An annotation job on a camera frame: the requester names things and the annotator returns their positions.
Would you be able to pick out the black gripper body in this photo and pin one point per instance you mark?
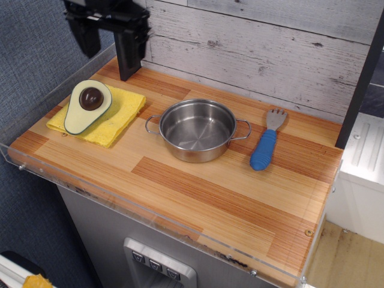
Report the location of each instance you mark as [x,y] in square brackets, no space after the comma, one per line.
[116,16]

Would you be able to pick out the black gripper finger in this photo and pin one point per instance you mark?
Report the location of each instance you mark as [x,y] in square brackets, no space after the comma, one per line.
[130,49]
[87,37]

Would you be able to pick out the toy avocado half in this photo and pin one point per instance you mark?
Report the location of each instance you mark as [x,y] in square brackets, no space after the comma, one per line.
[89,100]

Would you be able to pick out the yellow folded cloth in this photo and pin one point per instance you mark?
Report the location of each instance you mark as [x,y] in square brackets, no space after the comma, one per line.
[104,131]

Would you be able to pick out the small steel pot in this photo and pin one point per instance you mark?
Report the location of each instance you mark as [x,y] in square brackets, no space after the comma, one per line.
[198,130]

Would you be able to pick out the grey toy fridge cabinet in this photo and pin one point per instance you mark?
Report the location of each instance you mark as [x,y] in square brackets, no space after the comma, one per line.
[103,230]

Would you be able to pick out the silver dispenser button panel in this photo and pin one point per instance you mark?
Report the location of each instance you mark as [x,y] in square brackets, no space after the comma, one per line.
[151,268]

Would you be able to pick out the white side cabinet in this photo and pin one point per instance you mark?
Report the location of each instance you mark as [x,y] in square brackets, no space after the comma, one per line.
[356,199]

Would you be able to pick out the black left frame post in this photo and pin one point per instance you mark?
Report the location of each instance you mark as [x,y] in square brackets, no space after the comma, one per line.
[135,19]

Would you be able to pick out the black frame post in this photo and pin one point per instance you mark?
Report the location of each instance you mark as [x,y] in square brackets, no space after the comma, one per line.
[135,19]
[361,86]

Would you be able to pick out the clear acrylic guard rail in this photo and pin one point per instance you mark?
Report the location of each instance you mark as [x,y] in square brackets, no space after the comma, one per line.
[263,220]

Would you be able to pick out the blue handled metal fork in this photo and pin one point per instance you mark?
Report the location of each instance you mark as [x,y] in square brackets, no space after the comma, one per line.
[262,155]

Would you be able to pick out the black right frame post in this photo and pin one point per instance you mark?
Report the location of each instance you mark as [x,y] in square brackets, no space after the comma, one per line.
[361,86]

